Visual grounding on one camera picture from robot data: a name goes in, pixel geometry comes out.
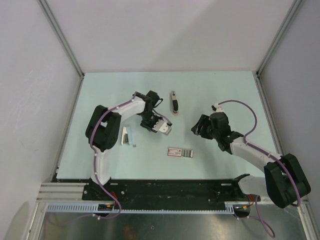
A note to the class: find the red white staple box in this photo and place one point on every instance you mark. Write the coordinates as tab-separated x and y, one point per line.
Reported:
180	152

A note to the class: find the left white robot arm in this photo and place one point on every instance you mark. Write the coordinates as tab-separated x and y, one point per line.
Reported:
104	127

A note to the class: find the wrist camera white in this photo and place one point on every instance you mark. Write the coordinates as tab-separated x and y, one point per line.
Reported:
162	126
216	108

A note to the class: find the black silver stapler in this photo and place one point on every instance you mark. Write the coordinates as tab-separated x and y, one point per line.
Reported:
174	103

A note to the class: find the left aluminium frame post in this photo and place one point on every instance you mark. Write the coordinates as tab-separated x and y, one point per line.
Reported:
55	26

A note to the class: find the front aluminium rail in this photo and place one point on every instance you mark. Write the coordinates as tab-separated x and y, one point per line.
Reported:
72	192

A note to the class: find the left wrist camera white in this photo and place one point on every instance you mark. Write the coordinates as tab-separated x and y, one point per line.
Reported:
162	126

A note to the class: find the right aluminium frame post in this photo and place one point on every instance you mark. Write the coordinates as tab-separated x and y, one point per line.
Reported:
280	34

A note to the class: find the right aluminium side rail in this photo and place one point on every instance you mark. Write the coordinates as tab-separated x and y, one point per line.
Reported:
269	114

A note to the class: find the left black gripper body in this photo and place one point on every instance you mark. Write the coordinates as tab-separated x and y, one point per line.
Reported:
149	120

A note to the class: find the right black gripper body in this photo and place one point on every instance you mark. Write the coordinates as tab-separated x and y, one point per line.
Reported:
215	133

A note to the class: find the grey cable duct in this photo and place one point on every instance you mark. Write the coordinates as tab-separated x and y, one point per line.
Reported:
103	208

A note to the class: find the aluminium frame post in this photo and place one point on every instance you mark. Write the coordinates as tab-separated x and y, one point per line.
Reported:
280	34
55	26

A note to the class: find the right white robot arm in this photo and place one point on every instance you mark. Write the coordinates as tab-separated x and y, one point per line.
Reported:
284	177

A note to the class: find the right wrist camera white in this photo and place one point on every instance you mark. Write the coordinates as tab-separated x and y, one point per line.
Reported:
216	108

